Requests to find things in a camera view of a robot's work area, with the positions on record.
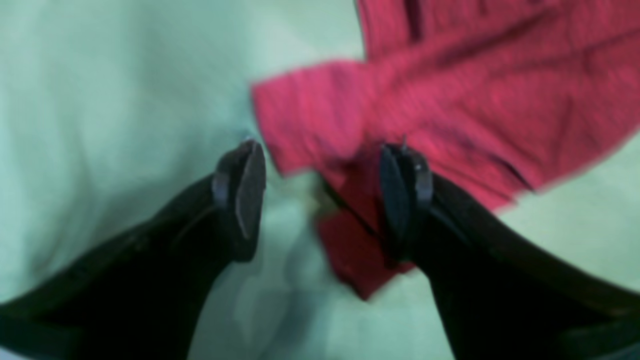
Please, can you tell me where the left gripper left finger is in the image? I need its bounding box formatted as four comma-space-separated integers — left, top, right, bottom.
1, 139, 266, 360

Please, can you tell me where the red long-sleeve T-shirt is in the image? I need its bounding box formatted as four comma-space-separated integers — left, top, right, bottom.
251, 0, 639, 301

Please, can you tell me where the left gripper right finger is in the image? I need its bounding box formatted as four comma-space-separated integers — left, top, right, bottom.
379, 144, 640, 360

